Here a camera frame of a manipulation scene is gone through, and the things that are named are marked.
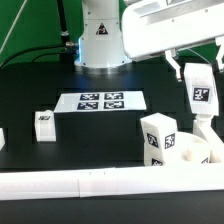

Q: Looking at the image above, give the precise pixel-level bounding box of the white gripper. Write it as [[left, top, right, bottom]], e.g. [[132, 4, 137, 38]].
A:
[[122, 0, 224, 82]]

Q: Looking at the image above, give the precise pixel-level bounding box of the black cable lower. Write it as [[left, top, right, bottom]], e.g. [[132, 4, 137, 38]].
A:
[[30, 49, 80, 64]]

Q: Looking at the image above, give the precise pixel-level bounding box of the thin white cable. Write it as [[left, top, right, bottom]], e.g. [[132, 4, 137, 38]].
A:
[[0, 0, 28, 55]]

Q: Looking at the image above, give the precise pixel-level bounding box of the white left wall piece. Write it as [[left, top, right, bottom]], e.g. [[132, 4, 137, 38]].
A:
[[0, 128, 5, 151]]

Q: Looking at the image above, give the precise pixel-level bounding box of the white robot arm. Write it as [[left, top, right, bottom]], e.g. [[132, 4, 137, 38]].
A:
[[75, 0, 224, 77]]

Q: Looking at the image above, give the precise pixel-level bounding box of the white front wall bar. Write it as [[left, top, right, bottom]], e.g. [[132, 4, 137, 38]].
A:
[[0, 163, 224, 201]]

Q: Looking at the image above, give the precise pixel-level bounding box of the black cable upper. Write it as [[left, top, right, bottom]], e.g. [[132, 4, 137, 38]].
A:
[[0, 41, 80, 69]]

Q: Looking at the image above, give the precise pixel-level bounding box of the black vertical post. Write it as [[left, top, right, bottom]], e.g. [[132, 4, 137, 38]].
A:
[[57, 0, 75, 71]]

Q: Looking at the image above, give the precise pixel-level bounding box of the white marker base plate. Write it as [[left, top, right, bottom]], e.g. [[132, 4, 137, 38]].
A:
[[54, 91, 147, 113]]

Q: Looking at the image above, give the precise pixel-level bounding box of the black cable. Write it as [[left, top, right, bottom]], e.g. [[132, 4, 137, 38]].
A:
[[30, 49, 80, 64], [0, 41, 80, 69]]

